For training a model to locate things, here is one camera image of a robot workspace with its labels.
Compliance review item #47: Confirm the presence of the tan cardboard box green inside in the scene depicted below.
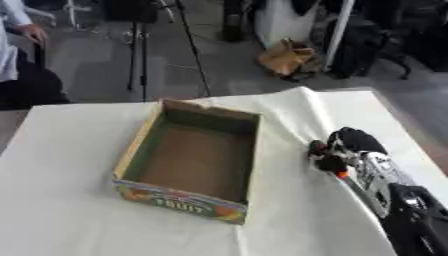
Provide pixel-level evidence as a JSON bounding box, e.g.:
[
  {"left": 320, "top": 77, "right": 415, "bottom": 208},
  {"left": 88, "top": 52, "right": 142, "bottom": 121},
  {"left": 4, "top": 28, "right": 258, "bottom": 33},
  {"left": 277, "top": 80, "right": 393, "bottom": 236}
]
[{"left": 110, "top": 98, "right": 263, "bottom": 226}]

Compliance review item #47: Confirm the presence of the white pole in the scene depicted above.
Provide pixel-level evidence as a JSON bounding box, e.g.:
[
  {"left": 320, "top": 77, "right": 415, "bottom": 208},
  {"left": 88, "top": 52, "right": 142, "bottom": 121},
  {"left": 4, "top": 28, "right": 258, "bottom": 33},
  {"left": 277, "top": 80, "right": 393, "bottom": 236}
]
[{"left": 323, "top": 0, "right": 357, "bottom": 72}]

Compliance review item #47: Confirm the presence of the brown paper bag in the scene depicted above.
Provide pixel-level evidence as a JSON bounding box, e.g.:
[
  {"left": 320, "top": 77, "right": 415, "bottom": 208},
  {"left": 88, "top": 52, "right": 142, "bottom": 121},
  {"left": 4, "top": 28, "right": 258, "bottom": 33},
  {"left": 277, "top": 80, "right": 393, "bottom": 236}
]
[{"left": 255, "top": 37, "right": 324, "bottom": 82}]

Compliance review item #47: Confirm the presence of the person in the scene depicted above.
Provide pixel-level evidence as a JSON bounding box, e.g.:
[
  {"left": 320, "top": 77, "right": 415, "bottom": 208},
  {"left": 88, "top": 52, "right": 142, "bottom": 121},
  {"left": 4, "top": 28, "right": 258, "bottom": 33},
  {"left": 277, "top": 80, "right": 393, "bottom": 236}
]
[{"left": 0, "top": 0, "right": 72, "bottom": 111}]

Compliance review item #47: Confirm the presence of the black tripod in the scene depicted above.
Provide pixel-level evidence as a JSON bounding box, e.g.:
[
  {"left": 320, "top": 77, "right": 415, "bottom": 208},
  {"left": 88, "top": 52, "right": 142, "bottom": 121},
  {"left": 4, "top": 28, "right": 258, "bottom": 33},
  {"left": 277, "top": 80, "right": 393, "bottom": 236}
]
[{"left": 124, "top": 0, "right": 214, "bottom": 102}]

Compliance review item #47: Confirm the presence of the black office chair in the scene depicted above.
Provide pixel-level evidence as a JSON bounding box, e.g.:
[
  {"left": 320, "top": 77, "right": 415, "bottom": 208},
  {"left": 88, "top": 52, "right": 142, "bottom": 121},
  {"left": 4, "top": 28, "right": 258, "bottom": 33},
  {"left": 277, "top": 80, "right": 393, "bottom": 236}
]
[{"left": 323, "top": 15, "right": 413, "bottom": 81}]

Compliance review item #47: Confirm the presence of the person's hand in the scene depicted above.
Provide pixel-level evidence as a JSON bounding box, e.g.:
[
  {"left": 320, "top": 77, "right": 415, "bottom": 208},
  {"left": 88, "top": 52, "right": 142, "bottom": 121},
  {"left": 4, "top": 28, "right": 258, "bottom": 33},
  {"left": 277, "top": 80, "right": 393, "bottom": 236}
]
[{"left": 14, "top": 23, "right": 51, "bottom": 46}]

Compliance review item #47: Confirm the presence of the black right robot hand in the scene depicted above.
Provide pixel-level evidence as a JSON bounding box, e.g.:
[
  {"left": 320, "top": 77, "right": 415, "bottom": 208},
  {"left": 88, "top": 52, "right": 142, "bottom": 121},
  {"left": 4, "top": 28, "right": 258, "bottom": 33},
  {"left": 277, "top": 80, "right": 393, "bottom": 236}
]
[{"left": 306, "top": 126, "right": 391, "bottom": 175}]

